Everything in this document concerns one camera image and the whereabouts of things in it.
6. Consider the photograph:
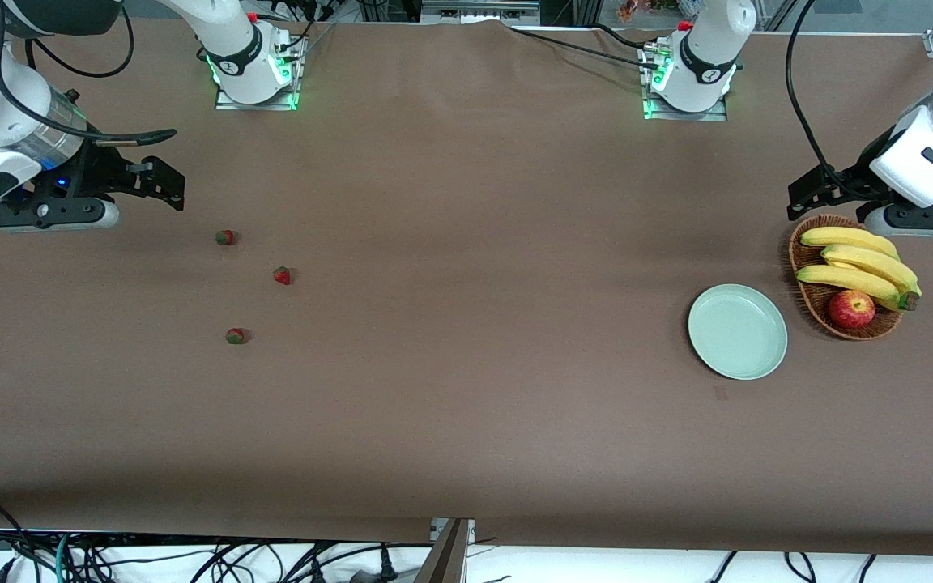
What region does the pale green round plate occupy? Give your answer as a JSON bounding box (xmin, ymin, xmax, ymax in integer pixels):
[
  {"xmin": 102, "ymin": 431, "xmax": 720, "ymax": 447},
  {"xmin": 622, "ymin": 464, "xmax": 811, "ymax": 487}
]
[{"xmin": 688, "ymin": 283, "xmax": 789, "ymax": 381}]

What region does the brown wicker basket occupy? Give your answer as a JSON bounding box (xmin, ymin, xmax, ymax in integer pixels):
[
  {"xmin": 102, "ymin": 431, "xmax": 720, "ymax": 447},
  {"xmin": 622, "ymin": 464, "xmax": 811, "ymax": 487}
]
[{"xmin": 788, "ymin": 214, "xmax": 905, "ymax": 341}]

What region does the red apple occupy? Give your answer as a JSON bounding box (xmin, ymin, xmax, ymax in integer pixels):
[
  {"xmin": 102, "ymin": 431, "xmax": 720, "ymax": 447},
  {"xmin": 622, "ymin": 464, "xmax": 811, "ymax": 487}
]
[{"xmin": 829, "ymin": 290, "xmax": 876, "ymax": 330}]

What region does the brown table cover sheet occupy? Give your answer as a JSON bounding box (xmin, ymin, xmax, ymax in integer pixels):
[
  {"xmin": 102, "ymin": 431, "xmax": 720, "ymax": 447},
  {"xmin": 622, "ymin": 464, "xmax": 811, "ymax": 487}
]
[{"xmin": 0, "ymin": 16, "xmax": 933, "ymax": 558}]

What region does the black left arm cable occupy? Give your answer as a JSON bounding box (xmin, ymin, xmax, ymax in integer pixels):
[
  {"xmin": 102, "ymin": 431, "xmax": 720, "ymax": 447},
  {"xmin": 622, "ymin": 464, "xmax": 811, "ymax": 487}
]
[{"xmin": 785, "ymin": 0, "xmax": 872, "ymax": 199}]

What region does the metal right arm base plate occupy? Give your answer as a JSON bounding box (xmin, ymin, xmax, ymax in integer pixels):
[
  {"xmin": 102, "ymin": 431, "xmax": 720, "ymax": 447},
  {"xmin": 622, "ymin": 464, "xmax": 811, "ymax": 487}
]
[{"xmin": 214, "ymin": 85, "xmax": 300, "ymax": 112}]

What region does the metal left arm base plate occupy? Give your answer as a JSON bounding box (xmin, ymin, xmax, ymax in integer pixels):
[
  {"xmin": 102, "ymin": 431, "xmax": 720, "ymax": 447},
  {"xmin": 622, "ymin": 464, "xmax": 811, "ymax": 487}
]
[{"xmin": 643, "ymin": 96, "xmax": 728, "ymax": 122}]

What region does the black table cable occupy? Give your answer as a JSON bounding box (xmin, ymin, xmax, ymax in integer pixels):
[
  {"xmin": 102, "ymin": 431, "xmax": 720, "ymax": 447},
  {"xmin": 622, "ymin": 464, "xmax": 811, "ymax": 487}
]
[
  {"xmin": 507, "ymin": 24, "xmax": 666, "ymax": 72},
  {"xmin": 592, "ymin": 23, "xmax": 655, "ymax": 52}
]

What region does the silver aluminium frame rail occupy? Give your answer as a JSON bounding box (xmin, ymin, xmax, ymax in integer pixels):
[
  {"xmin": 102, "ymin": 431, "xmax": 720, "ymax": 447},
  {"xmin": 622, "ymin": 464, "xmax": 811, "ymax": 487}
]
[{"xmin": 420, "ymin": 0, "xmax": 542, "ymax": 25}]

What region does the metal support post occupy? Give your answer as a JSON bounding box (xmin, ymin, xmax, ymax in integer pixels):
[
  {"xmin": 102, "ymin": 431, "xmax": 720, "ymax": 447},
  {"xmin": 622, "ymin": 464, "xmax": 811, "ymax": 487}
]
[{"xmin": 414, "ymin": 518, "xmax": 475, "ymax": 583}]

